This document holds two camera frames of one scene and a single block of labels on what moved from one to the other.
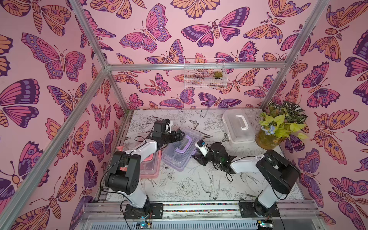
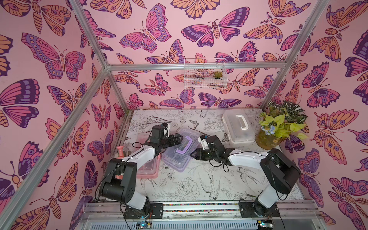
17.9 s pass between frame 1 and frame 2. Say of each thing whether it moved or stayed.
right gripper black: moved
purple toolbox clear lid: stayed
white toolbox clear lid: stayed
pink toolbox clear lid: stayed
